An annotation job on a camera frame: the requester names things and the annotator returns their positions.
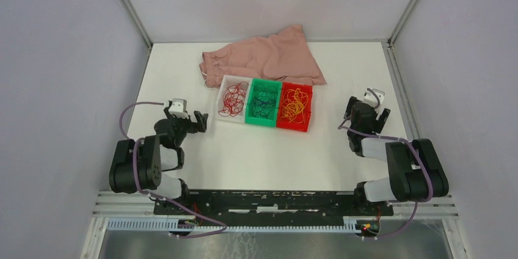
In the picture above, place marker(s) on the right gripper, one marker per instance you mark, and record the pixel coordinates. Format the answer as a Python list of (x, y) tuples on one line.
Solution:
[(382, 118)]

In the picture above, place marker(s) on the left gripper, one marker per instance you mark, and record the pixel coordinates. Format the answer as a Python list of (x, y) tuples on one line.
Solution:
[(200, 126)]

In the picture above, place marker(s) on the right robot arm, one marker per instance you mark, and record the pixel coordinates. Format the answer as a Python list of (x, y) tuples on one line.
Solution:
[(342, 153)]

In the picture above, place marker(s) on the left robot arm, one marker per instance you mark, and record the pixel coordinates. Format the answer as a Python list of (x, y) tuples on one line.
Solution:
[(147, 161)]

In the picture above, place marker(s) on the translucent white bin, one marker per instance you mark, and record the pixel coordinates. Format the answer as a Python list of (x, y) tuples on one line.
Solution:
[(232, 99)]

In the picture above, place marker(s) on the red plastic bin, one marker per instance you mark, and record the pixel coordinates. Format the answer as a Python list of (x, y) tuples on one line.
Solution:
[(295, 107)]

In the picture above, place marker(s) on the green plastic bin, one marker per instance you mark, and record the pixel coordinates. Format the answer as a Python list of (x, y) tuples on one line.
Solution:
[(263, 103)]

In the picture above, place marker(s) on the pink cloth shorts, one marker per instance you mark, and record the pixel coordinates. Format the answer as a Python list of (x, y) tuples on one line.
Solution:
[(284, 56)]

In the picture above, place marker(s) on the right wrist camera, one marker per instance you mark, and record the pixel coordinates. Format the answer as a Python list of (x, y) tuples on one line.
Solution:
[(373, 97)]

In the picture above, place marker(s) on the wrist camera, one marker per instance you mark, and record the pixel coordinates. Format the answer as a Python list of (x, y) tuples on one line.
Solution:
[(373, 97), (177, 108)]

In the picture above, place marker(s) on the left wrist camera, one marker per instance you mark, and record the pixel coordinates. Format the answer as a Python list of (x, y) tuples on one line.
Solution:
[(177, 108)]

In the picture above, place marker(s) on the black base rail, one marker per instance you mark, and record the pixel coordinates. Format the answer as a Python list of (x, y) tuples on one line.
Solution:
[(252, 208)]

